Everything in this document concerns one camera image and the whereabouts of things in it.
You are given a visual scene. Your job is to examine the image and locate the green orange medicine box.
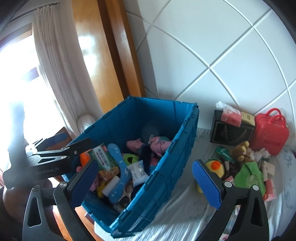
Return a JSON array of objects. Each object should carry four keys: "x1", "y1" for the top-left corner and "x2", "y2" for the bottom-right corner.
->
[{"x1": 88, "y1": 144, "x2": 120, "y2": 181}]

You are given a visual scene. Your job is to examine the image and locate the pink pig plush orange dress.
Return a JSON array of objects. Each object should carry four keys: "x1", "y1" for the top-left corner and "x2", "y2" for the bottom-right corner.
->
[{"x1": 126, "y1": 137, "x2": 171, "y2": 158}]

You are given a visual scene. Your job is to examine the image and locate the white cylinder roll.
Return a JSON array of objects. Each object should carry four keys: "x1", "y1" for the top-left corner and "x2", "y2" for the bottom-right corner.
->
[{"x1": 102, "y1": 176, "x2": 120, "y2": 197}]

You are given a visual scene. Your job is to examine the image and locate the yellow duck plush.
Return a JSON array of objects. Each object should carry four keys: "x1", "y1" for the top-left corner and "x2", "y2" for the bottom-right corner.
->
[{"x1": 192, "y1": 159, "x2": 224, "y2": 193}]

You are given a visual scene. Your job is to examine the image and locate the green lotus leaf plush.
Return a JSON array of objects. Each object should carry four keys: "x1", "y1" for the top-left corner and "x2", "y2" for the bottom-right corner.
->
[{"x1": 234, "y1": 162, "x2": 266, "y2": 196}]

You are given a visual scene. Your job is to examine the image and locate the pink white tissue box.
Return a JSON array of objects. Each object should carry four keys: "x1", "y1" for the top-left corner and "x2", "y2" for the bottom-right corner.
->
[{"x1": 263, "y1": 179, "x2": 276, "y2": 202}]

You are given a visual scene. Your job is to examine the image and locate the brown bear plush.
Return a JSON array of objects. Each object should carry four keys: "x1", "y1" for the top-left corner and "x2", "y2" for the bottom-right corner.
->
[{"x1": 230, "y1": 141, "x2": 255, "y2": 163}]

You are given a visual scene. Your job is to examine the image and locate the white paper card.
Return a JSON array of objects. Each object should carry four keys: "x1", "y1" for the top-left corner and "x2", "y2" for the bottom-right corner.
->
[{"x1": 261, "y1": 161, "x2": 275, "y2": 181}]

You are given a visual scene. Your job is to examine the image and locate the white bunny plush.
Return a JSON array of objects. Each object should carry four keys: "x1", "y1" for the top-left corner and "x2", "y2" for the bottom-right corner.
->
[{"x1": 254, "y1": 148, "x2": 271, "y2": 163}]

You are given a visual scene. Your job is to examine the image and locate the black gift bag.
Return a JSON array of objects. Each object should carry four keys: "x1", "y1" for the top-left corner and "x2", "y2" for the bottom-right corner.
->
[{"x1": 210, "y1": 110, "x2": 255, "y2": 146}]

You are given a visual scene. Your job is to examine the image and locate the blue plastic storage crate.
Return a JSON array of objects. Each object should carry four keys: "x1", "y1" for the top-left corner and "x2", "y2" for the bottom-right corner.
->
[{"x1": 77, "y1": 96, "x2": 199, "y2": 238}]

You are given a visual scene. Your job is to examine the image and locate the red hard carry case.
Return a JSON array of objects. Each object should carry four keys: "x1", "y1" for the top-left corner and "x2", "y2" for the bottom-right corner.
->
[{"x1": 250, "y1": 108, "x2": 290, "y2": 156}]

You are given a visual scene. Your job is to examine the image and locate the pink tissue pack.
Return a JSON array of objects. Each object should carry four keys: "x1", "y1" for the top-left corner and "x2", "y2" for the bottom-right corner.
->
[{"x1": 215, "y1": 101, "x2": 241, "y2": 127}]

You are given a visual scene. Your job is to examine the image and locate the beige small box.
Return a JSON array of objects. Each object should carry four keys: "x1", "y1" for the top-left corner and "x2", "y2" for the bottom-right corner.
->
[{"x1": 241, "y1": 111, "x2": 255, "y2": 126}]

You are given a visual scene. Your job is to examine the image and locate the white curtain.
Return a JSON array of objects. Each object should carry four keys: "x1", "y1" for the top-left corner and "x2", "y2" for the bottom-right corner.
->
[{"x1": 32, "y1": 1, "x2": 103, "y2": 138}]

